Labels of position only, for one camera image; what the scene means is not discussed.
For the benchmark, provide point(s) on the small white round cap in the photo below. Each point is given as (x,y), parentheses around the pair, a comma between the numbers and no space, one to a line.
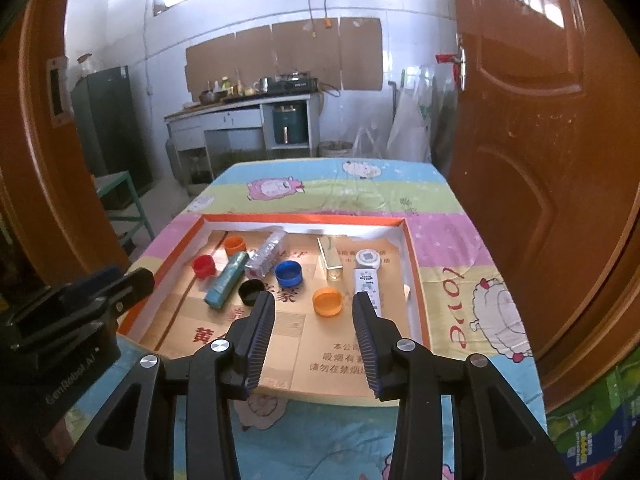
(367,257)

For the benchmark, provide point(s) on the green metal stool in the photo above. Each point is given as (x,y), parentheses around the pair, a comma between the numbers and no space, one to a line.
(117,180)

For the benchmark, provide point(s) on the silver kettle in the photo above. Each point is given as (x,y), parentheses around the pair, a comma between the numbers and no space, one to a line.
(261,85)

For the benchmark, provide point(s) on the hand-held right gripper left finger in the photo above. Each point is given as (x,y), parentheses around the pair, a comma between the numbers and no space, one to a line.
(257,345)

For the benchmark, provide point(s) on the black bottle cap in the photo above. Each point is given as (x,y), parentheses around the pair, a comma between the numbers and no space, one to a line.
(251,291)

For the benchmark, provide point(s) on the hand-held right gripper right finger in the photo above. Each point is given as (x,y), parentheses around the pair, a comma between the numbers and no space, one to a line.
(367,345)

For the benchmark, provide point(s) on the red bottle cap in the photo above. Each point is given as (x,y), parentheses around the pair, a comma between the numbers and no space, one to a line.
(204,266)

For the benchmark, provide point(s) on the large white plastic bag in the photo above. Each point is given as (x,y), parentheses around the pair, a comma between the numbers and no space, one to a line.
(410,125)

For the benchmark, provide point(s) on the orange bottle cap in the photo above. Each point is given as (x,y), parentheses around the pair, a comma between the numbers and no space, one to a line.
(234,246)
(327,302)

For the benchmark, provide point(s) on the black gas stove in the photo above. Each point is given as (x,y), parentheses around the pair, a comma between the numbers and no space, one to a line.
(295,85)

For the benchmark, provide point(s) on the metal basin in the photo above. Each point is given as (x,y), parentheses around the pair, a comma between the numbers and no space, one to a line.
(210,97)

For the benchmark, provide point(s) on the green air fryer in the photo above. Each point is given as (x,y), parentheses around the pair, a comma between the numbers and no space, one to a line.
(287,125)

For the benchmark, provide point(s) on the grey metal pipe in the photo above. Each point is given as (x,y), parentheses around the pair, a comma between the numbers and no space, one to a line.
(392,92)

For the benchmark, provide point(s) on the blue bottle cap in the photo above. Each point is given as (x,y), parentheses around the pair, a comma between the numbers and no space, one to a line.
(289,273)

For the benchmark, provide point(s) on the teal lighter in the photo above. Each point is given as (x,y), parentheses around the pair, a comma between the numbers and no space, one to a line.
(225,282)

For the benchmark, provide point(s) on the wooden door with latch plate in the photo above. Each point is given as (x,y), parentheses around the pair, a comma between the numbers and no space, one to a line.
(30,160)

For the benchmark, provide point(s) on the cartoon sheep printed tablecloth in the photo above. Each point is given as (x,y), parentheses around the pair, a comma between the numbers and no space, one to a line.
(350,190)

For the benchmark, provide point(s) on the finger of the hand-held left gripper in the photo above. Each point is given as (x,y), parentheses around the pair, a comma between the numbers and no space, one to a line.
(132,285)
(92,279)

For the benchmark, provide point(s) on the cardboard wall sheet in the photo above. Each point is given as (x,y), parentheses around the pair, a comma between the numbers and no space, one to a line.
(254,52)
(305,50)
(361,55)
(210,65)

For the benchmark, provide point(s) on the white cartoon printed lighter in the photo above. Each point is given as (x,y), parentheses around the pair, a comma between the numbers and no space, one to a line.
(367,285)

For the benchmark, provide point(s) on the green printed carton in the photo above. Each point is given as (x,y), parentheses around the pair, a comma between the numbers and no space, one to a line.
(590,425)

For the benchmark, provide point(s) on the dark green cabinet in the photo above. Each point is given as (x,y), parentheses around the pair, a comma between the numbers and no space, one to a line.
(110,130)

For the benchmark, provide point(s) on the shallow cardboard box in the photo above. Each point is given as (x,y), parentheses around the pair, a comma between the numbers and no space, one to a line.
(320,355)

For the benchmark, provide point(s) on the red paper strip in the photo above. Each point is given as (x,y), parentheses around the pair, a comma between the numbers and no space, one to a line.
(446,58)

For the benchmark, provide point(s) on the gold rectangular case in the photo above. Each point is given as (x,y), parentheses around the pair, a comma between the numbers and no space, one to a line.
(330,260)

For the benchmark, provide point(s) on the white kitchen counter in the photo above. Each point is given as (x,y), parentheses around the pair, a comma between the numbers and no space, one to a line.
(225,120)

